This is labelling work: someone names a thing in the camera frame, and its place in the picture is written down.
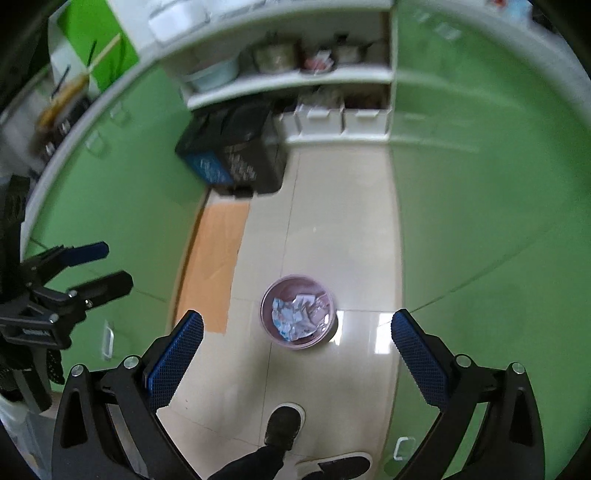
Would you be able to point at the steel pot with glass lid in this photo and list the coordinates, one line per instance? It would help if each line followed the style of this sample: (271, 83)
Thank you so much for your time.
(277, 57)

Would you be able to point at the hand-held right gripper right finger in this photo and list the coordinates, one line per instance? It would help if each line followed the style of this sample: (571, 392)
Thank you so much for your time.
(418, 355)

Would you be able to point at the white open shelf unit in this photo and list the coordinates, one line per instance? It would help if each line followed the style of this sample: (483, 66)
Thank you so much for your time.
(295, 81)

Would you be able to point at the orange floor mat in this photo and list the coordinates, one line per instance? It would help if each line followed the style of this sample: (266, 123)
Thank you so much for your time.
(212, 263)

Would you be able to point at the person's black trousers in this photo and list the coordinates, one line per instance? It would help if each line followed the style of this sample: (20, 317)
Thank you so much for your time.
(249, 466)

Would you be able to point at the person's left black shoe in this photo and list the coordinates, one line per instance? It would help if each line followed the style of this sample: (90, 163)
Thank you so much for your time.
(284, 429)

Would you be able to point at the bamboo pot brush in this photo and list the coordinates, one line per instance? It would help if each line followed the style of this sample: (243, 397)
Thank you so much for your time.
(64, 94)

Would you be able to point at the person's black shoe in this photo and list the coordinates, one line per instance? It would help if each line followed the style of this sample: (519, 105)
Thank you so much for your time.
(284, 429)
(337, 466)

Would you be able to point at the white storage bin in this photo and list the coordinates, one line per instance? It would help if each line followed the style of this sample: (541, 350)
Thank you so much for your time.
(367, 122)
(314, 122)

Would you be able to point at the pale green colander bowl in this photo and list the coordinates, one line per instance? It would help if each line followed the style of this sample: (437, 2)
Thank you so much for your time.
(214, 76)

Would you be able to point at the person's right black shoe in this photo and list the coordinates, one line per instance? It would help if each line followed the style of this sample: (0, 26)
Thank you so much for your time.
(337, 466)

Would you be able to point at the pink trash bin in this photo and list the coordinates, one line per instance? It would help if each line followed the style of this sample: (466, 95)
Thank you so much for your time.
(270, 327)

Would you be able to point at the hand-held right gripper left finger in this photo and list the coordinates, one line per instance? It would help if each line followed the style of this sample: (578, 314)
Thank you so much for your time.
(178, 355)

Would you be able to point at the black storage crate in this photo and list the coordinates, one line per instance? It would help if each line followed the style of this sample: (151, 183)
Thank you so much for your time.
(240, 152)

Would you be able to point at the steel pot with black knob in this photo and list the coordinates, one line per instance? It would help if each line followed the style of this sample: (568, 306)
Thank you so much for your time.
(353, 53)

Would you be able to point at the bowl with red contents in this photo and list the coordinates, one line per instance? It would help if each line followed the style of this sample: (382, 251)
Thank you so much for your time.
(318, 62)

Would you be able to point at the white printed plastic bag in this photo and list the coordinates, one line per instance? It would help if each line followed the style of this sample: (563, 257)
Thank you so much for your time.
(286, 318)

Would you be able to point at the green kitchen cabinet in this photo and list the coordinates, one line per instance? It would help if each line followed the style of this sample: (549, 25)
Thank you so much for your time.
(115, 207)
(485, 184)

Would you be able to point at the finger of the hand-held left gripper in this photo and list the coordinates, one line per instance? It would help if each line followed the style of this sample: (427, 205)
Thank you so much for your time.
(108, 285)
(90, 253)

